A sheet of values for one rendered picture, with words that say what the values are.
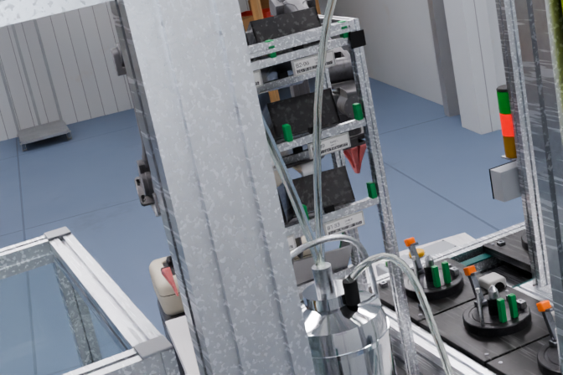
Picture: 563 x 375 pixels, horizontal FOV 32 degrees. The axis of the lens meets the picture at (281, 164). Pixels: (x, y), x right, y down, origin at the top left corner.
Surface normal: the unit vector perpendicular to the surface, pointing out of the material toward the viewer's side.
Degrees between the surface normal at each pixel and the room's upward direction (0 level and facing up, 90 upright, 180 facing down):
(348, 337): 79
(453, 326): 0
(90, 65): 90
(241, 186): 90
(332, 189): 65
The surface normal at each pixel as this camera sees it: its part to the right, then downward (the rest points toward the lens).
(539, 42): -0.89, 0.29
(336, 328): -0.14, -0.76
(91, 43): 0.27, 0.22
